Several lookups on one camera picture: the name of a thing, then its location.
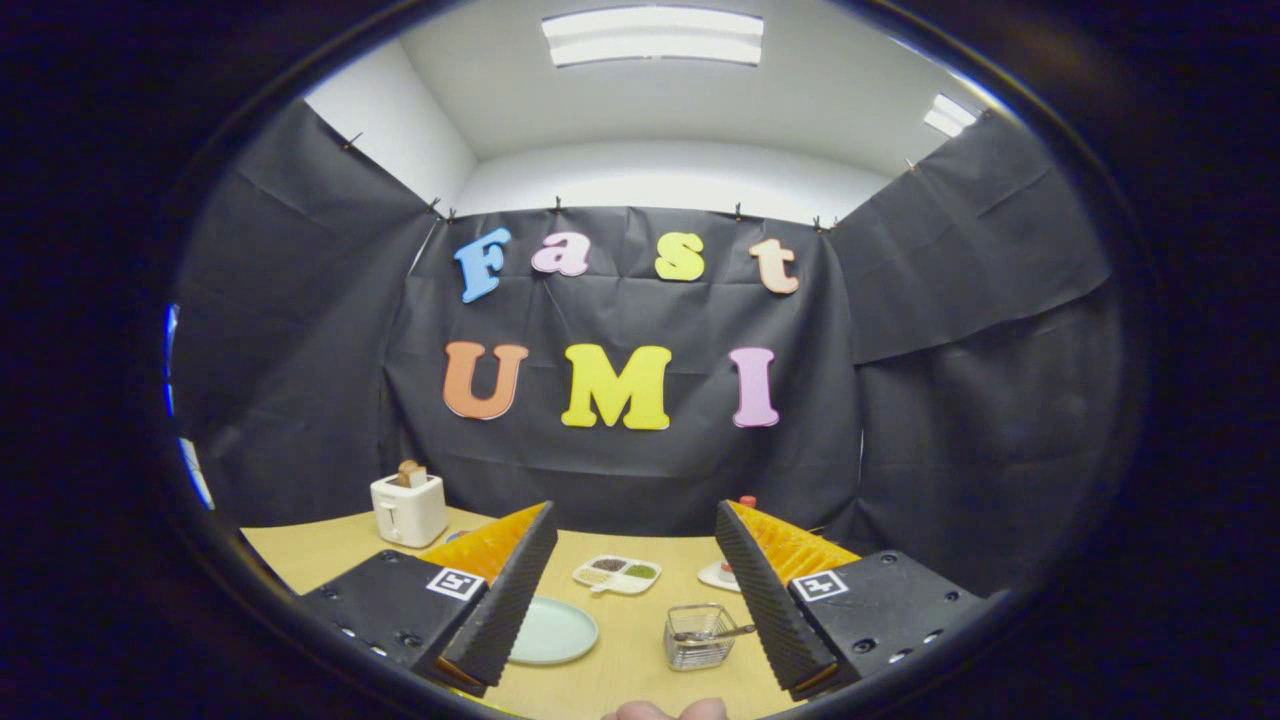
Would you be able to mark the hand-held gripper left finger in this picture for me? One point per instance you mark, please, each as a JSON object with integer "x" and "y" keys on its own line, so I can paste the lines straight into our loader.
{"x": 510, "y": 610}

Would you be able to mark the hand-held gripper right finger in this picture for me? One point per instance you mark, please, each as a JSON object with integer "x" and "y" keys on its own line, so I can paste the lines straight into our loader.
{"x": 765, "y": 610}

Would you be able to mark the pale green plate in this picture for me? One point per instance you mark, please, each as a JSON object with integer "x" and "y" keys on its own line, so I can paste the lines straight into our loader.
{"x": 560, "y": 630}

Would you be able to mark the small white coaster tray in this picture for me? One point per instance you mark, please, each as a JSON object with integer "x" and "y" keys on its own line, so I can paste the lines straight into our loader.
{"x": 708, "y": 577}

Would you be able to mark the pale beans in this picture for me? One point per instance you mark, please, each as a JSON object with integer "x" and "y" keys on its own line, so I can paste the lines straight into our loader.
{"x": 594, "y": 576}

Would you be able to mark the white divided dish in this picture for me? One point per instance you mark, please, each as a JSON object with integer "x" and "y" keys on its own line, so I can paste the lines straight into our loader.
{"x": 615, "y": 588}

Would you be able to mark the dark brown beans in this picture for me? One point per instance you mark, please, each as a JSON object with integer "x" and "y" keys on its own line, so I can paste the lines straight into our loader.
{"x": 608, "y": 564}

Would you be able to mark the clear water bottle red cap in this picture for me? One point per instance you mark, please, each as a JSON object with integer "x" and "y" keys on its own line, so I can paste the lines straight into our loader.
{"x": 748, "y": 501}

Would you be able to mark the green beans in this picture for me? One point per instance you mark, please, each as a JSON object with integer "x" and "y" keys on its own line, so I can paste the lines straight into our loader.
{"x": 640, "y": 571}

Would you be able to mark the white toaster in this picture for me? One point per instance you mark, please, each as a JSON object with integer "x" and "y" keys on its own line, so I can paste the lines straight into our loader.
{"x": 410, "y": 515}

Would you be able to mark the toasted bread slice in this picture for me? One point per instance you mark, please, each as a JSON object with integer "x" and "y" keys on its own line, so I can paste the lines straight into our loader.
{"x": 410, "y": 474}

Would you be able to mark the computer monitor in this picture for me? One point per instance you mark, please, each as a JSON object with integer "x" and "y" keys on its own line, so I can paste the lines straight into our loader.
{"x": 170, "y": 360}

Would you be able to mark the small ceiling light panel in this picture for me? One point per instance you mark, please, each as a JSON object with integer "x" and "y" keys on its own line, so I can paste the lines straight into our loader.
{"x": 950, "y": 115}

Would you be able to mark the long ceiling light panel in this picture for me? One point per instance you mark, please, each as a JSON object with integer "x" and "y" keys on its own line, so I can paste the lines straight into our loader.
{"x": 650, "y": 35}

